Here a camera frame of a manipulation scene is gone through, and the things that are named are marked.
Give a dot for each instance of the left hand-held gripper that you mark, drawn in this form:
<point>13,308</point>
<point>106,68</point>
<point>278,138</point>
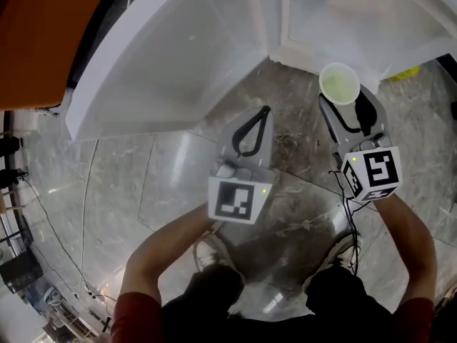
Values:
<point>233,200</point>

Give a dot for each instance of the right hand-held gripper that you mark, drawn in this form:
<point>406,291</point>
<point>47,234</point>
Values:
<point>375,170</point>

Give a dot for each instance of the green cup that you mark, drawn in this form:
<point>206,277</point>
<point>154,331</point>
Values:
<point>339,84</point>

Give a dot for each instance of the white water dispenser cabinet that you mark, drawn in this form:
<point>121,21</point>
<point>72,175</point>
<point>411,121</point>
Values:
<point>171,48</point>

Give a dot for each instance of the person's right forearm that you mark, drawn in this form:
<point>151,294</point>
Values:
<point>410,245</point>

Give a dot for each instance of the person's left forearm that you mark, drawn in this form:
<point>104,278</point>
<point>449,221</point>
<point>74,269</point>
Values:
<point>168,245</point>

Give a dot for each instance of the yellow-green bottle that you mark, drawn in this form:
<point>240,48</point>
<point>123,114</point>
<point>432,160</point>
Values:
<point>403,74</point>

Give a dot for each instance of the black bottle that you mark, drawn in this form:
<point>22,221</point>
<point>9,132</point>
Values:
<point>454,111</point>

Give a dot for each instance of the person's left shoe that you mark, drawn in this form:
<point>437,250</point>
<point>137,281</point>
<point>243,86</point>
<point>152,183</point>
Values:
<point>210,254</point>

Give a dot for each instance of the person's shoe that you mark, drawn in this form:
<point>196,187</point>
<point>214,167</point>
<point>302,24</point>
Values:
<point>210,254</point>
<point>339,257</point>

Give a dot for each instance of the person's right shoe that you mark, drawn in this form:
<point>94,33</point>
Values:
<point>339,257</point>

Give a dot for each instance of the person's black trousers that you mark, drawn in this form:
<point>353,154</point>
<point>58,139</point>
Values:
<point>339,309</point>

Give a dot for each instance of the orange sofa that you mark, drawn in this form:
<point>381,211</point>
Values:
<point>39,41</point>

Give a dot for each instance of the black box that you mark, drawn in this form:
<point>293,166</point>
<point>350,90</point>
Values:
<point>21,272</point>

